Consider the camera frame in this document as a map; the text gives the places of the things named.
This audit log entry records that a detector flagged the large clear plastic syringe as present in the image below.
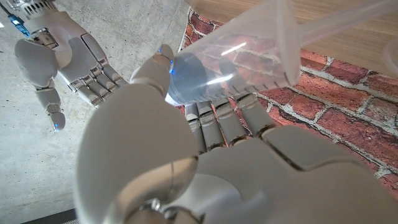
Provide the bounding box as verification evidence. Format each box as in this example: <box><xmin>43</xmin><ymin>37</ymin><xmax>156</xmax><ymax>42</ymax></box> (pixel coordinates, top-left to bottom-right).
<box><xmin>164</xmin><ymin>0</ymin><xmax>398</xmax><ymax>107</ymax></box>

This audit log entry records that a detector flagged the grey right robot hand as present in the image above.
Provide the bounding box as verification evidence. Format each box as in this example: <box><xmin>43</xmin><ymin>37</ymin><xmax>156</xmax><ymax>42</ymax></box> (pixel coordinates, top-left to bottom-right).
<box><xmin>14</xmin><ymin>9</ymin><xmax>128</xmax><ymax>132</ymax></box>

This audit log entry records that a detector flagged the red brick print backdrop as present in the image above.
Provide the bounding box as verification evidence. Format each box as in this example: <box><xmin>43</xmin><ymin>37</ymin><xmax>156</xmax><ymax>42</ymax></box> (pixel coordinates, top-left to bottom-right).
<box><xmin>177</xmin><ymin>7</ymin><xmax>398</xmax><ymax>200</ymax></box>

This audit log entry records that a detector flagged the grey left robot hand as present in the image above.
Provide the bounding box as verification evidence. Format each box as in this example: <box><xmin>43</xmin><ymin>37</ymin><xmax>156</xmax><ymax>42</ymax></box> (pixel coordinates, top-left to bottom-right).
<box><xmin>73</xmin><ymin>43</ymin><xmax>398</xmax><ymax>224</ymax></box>

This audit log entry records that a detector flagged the clear plastic cup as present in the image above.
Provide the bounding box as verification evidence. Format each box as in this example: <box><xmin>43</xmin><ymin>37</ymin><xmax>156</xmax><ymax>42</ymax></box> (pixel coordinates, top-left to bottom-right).
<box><xmin>381</xmin><ymin>36</ymin><xmax>398</xmax><ymax>78</ymax></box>

